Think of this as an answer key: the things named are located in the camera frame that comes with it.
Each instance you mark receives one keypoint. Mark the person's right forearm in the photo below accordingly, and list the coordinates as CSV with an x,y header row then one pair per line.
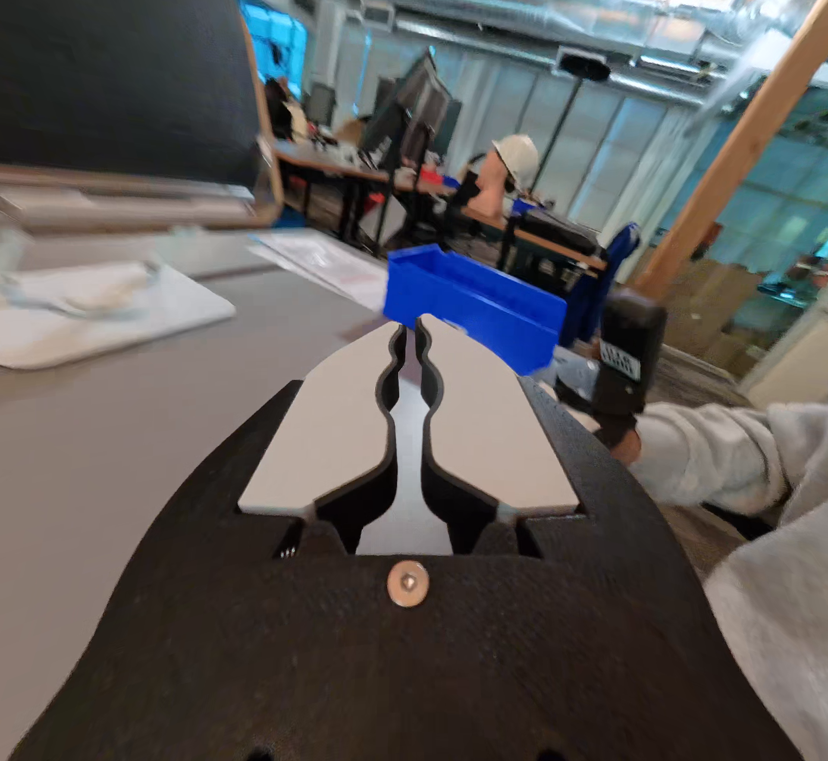
x,y
711,450

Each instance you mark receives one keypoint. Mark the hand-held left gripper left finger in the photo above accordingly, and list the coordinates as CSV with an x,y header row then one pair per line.
x,y
323,444

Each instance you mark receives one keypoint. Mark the wooden support beam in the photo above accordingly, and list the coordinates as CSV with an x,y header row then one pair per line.
x,y
731,153

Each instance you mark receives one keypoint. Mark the blue and red box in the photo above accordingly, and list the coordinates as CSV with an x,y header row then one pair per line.
x,y
436,178

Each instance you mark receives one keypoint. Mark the printed white paper sheet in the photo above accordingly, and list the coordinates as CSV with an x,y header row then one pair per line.
x,y
323,266

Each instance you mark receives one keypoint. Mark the blue plastic storage bin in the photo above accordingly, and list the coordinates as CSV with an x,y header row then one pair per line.
x,y
472,314

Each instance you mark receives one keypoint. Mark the person's right hand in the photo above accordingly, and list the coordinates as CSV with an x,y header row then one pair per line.
x,y
629,448

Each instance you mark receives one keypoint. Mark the white monitor stand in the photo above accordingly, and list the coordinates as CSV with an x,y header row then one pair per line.
x,y
97,314

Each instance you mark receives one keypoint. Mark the white hard hat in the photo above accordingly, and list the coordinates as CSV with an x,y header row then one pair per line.
x,y
517,156

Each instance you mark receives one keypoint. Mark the brown cardboard box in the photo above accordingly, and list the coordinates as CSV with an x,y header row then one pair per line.
x,y
705,308

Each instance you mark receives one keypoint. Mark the black round lamp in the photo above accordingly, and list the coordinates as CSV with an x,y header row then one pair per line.
x,y
582,68

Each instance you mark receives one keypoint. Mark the black bag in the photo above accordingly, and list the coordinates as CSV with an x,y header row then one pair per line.
x,y
556,227

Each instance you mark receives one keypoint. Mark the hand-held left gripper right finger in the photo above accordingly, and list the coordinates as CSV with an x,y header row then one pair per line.
x,y
498,444

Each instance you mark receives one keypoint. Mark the long wooden desk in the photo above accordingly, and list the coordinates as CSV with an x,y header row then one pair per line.
x,y
323,162

